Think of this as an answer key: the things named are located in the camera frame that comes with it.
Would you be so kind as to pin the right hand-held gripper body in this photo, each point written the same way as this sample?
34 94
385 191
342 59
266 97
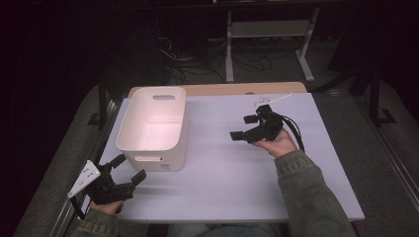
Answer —
268 126

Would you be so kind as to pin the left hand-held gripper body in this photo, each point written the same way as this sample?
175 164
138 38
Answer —
105 191

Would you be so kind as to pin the white plastic bin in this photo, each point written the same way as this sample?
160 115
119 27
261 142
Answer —
151 131

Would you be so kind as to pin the person's left hand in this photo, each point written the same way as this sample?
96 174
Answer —
106 207

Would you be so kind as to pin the person's right hand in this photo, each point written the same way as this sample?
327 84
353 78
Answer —
280 144

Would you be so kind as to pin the black metal stand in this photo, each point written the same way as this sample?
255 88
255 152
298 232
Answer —
102 102
375 98

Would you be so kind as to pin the white metal stand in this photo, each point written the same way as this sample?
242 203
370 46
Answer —
270 29

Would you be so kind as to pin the aluminium frame rail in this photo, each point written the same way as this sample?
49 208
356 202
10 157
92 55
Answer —
84 177
395 164

